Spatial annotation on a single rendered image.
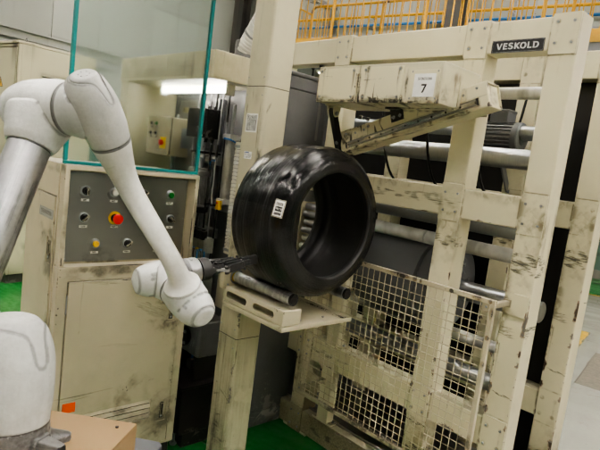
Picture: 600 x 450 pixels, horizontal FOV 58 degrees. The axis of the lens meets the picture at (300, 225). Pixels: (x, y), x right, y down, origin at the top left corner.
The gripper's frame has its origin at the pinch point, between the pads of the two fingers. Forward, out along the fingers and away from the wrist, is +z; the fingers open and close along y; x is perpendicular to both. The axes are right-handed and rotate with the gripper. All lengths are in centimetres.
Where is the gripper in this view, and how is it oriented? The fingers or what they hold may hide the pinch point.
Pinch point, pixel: (247, 260)
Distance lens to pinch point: 186.7
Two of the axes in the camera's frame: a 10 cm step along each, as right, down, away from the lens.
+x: -0.3, 9.8, 2.0
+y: -6.7, -1.7, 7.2
